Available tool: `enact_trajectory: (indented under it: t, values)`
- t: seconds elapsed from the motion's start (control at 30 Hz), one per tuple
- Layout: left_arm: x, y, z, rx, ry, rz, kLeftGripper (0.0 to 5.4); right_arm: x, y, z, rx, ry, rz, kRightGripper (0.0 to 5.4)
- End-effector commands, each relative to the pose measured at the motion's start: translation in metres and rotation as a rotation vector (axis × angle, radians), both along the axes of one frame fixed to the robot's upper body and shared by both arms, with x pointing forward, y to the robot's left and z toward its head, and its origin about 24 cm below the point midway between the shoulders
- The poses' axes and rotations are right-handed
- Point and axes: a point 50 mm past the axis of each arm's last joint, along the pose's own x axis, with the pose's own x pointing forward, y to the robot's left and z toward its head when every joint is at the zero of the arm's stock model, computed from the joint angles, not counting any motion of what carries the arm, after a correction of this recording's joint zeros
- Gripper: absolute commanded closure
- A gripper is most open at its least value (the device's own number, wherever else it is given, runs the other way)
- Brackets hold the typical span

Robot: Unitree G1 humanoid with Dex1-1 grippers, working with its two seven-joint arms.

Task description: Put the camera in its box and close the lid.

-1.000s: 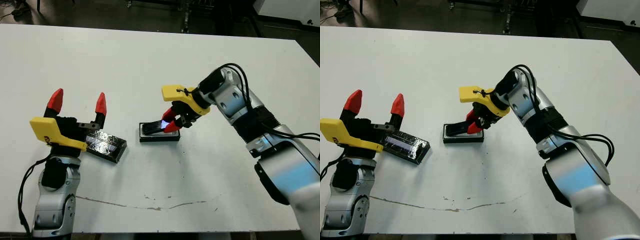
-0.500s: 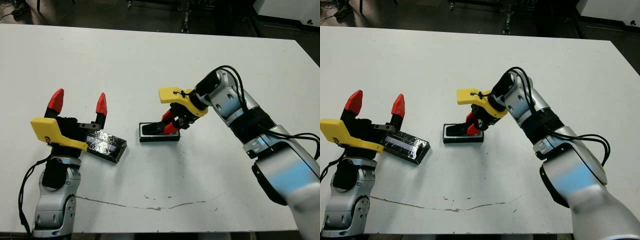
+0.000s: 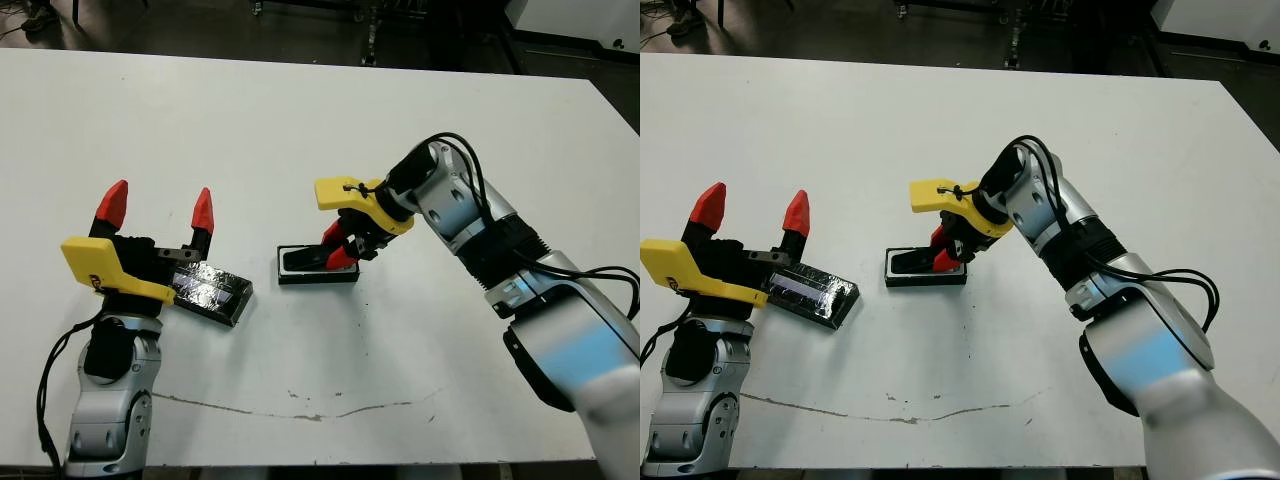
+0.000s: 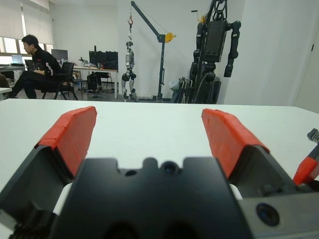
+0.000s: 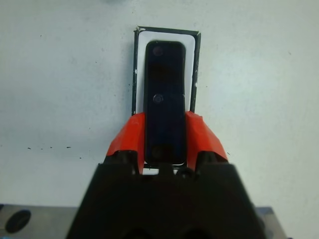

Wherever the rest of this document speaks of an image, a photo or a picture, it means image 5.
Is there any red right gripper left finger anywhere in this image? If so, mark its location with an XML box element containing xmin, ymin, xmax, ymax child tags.
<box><xmin>106</xmin><ymin>112</ymin><xmax>147</xmax><ymax>175</ymax></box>

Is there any slim black camera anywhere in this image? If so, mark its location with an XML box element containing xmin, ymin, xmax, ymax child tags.
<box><xmin>144</xmin><ymin>41</ymin><xmax>187</xmax><ymax>165</ymax></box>

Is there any black box base white insert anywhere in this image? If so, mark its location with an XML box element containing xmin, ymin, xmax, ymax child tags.
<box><xmin>131</xmin><ymin>24</ymin><xmax>202</xmax><ymax>175</ymax></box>

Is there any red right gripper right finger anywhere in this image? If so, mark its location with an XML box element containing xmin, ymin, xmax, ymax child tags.
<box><xmin>185</xmin><ymin>111</ymin><xmax>229</xmax><ymax>173</ymax></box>

